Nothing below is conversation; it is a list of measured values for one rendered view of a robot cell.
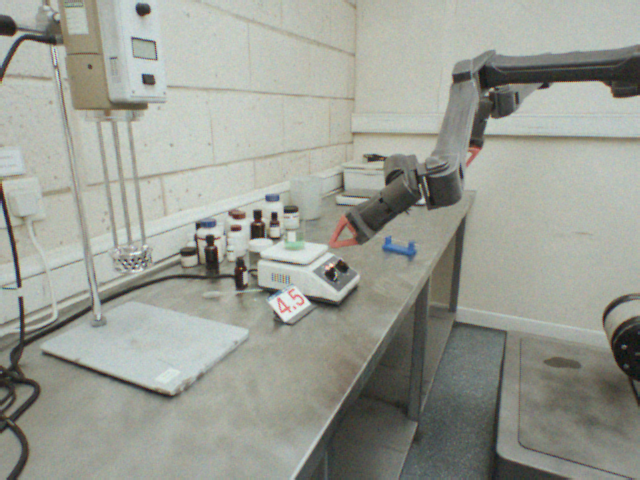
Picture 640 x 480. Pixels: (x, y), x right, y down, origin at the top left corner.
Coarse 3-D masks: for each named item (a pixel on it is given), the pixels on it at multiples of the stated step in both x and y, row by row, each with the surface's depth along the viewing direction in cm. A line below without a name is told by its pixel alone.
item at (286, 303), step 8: (280, 296) 85; (288, 296) 86; (296, 296) 88; (272, 304) 82; (280, 304) 83; (288, 304) 85; (296, 304) 86; (304, 304) 87; (280, 312) 82; (288, 312) 83
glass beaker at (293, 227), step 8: (288, 216) 98; (296, 216) 98; (288, 224) 93; (296, 224) 93; (304, 224) 95; (288, 232) 94; (296, 232) 94; (304, 232) 95; (288, 240) 94; (296, 240) 94; (304, 240) 96; (288, 248) 95; (296, 248) 95; (304, 248) 96
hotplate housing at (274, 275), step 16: (320, 256) 97; (336, 256) 100; (272, 272) 93; (288, 272) 91; (304, 272) 90; (272, 288) 95; (304, 288) 91; (320, 288) 89; (352, 288) 95; (336, 304) 89
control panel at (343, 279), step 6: (330, 258) 98; (336, 258) 99; (324, 264) 94; (318, 270) 91; (324, 270) 92; (336, 270) 94; (348, 270) 97; (318, 276) 89; (324, 276) 90; (342, 276) 94; (348, 276) 95; (354, 276) 96; (330, 282) 89; (336, 282) 91; (342, 282) 92; (348, 282) 93; (336, 288) 89; (342, 288) 90
